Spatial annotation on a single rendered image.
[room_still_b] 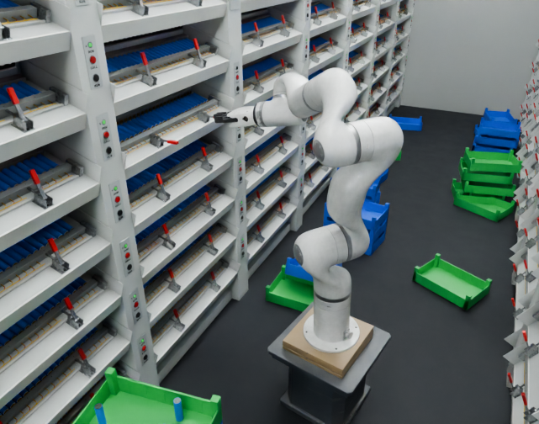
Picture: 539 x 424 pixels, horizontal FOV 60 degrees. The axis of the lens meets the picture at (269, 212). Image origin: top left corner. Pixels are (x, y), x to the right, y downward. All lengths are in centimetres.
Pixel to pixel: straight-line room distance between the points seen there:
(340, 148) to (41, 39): 68
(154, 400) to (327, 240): 62
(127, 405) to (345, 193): 76
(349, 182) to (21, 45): 79
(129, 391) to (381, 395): 100
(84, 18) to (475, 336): 190
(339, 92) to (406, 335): 131
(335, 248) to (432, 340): 95
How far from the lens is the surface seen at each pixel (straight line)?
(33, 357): 139
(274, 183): 248
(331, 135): 109
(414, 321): 227
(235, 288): 225
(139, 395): 131
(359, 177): 121
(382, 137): 114
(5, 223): 119
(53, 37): 119
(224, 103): 184
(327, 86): 119
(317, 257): 135
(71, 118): 123
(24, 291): 129
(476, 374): 212
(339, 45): 310
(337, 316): 154
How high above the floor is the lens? 146
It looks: 29 degrees down
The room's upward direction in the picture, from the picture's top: straight up
